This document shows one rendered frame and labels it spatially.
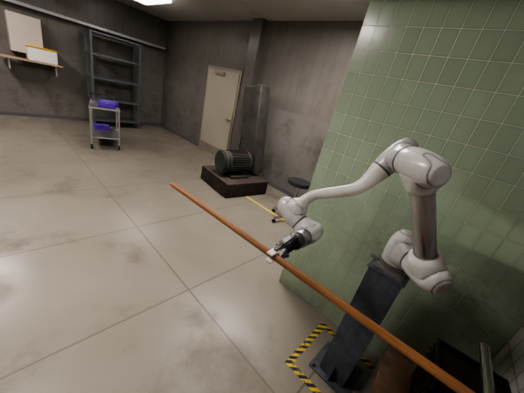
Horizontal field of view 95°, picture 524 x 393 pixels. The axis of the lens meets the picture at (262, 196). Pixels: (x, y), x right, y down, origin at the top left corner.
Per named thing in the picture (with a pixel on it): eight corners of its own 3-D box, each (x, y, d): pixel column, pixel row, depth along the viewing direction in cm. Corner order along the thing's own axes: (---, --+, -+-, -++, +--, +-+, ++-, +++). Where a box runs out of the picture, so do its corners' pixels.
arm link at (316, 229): (304, 250, 123) (288, 231, 128) (318, 241, 135) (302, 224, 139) (317, 238, 117) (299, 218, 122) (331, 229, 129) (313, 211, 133)
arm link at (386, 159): (368, 157, 118) (384, 164, 106) (398, 129, 114) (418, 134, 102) (382, 173, 123) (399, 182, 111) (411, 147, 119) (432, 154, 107)
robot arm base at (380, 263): (374, 253, 164) (378, 246, 162) (408, 272, 151) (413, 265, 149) (365, 261, 151) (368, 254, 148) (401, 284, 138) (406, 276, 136)
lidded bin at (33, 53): (54, 64, 585) (54, 50, 574) (58, 65, 560) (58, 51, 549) (25, 58, 547) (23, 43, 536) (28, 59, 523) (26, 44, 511)
